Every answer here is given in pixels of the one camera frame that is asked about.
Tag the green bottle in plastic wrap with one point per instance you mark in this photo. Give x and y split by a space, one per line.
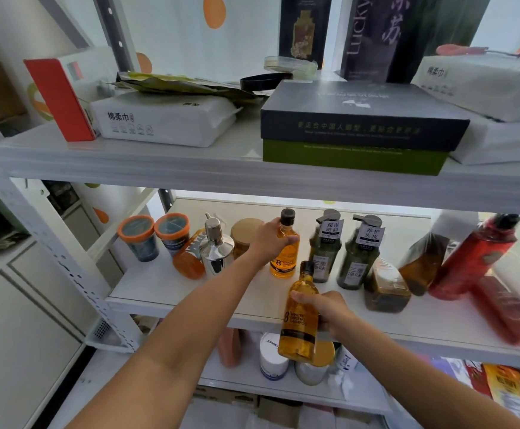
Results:
385 288

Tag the orange-lidded dark jar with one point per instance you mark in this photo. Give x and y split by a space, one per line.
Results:
138 239
173 232

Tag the dark grey and green gift box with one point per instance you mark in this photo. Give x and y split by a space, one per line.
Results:
358 122

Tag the white cabinet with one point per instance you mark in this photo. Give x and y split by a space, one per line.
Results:
18 330

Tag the person's right forearm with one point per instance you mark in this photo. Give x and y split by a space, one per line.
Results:
411 384

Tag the red bottle black cap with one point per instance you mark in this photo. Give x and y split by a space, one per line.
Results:
474 256

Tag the white jar blue band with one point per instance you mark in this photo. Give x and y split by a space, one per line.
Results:
273 357

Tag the dark purple gift bag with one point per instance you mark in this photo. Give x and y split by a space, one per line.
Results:
376 35

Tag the white plastic basket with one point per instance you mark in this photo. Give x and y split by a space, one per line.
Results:
101 335

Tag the white tube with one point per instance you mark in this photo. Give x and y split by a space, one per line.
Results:
343 361

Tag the person's right thumb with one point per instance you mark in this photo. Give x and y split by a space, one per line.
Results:
305 298

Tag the clear round plastic lid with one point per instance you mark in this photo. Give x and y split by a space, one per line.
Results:
290 64

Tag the white soft tissue pack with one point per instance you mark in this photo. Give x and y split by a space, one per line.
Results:
487 84
501 140
161 118

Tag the person's right hand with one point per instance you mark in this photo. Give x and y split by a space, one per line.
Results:
333 314

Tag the green pump bottle white label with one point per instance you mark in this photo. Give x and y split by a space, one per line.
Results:
324 250
360 259

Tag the white metal shelving unit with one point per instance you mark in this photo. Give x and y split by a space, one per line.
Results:
152 169

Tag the red bottle in plastic wrap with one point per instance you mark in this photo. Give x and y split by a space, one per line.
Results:
507 310

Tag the gold-lidded white jar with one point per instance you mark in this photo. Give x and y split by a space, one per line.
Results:
315 368

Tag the yellow-green foil bag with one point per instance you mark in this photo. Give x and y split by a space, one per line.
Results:
175 83

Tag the orange liquid bottle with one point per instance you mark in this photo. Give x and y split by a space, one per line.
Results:
189 261

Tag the silver pump dispenser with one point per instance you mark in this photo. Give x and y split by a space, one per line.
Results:
216 250

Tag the black round band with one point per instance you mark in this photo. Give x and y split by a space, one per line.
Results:
264 81

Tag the person's left forearm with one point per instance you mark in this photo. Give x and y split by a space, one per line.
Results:
184 335

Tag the colourful printed packets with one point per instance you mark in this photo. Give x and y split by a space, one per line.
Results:
492 382

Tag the red and white box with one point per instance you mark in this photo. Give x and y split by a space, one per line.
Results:
61 100

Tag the person's left thumb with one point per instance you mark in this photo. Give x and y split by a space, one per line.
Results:
288 241

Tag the person's left hand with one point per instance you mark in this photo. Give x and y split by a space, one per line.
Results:
264 245

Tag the amber shampoo bottle black cap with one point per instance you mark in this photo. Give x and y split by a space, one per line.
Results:
299 326
285 259

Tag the gold-lidded brown jar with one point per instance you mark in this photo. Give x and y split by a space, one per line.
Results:
244 234

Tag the pink plastic tool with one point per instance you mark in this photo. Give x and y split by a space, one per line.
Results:
460 50

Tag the black gift bag gold print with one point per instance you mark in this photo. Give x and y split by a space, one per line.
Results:
304 26

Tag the brown bottle in plastic wrap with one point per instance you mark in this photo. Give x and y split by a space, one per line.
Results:
423 263

